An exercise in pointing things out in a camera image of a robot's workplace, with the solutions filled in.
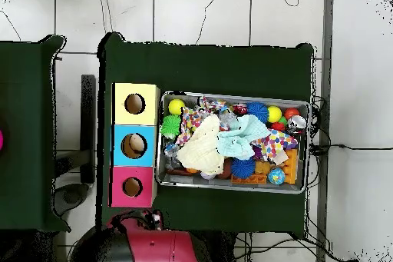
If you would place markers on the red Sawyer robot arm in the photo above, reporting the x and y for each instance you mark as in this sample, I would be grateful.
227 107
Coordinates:
159 249

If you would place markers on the yellow ball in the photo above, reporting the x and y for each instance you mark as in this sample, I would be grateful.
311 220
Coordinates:
176 106
274 114

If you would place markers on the green spiky ball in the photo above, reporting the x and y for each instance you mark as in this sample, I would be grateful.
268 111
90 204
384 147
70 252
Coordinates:
170 126

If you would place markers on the blue spiky ball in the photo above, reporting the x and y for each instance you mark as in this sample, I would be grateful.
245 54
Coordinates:
258 111

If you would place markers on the blue globe ball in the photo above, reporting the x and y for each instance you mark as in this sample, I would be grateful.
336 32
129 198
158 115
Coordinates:
276 176

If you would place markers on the polka dot cloth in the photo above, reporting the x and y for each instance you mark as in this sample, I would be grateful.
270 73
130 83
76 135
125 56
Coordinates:
190 122
274 145

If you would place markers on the cream waffle cloth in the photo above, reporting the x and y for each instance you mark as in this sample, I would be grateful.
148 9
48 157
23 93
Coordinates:
204 148

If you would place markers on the wooden box with three holes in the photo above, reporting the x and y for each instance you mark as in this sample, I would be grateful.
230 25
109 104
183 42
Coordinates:
144 157

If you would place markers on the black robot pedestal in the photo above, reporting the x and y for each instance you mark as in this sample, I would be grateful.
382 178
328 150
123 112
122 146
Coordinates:
222 247

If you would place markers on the silver can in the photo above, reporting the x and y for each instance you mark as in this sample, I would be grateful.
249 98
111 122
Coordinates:
296 123

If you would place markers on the orange ball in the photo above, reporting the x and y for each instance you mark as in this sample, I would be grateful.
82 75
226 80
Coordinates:
291 112

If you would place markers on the mint waffle cloth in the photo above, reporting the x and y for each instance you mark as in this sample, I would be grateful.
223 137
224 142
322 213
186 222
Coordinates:
239 139

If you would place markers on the pink round object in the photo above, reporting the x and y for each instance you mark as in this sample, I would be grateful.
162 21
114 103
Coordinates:
1 140

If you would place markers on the dark green table cloth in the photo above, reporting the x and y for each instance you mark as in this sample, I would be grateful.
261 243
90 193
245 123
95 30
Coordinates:
215 68
24 90

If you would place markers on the grey rounded base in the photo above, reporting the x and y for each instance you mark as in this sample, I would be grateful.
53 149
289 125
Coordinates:
72 196

